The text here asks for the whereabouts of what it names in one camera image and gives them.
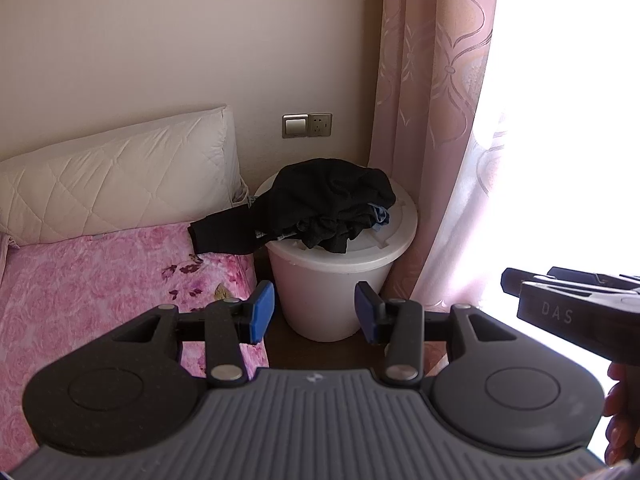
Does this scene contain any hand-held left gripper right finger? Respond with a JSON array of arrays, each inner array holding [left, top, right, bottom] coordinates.
[[354, 281, 518, 387]]

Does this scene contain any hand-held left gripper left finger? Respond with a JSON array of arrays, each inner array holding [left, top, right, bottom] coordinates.
[[111, 280, 277, 390]]

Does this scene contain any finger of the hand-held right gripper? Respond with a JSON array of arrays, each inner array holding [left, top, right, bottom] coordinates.
[[501, 267, 551, 297], [547, 266, 640, 295]]

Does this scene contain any white plastic bucket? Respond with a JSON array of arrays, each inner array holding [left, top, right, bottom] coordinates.
[[255, 170, 418, 343]]

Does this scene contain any black knitted cardigan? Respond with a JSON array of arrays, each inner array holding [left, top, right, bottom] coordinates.
[[188, 158, 397, 256]]

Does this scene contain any person's right hand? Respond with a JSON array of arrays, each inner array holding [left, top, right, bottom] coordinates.
[[603, 362, 640, 467]]

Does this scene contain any sheer white curtain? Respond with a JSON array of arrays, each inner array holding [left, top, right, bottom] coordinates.
[[410, 110, 506, 313]]

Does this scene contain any pink floral blanket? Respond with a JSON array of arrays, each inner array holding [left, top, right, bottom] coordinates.
[[0, 222, 271, 466]]

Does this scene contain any white quilted headboard cushion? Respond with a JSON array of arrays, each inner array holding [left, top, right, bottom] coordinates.
[[0, 105, 246, 247]]

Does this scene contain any pink patterned curtain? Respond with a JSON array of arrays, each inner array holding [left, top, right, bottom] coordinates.
[[367, 0, 501, 311]]

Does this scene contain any beige wall switch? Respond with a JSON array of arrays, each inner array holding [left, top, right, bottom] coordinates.
[[282, 114, 308, 139]]

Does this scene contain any beige wall socket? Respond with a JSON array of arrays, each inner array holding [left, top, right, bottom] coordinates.
[[306, 113, 333, 137]]

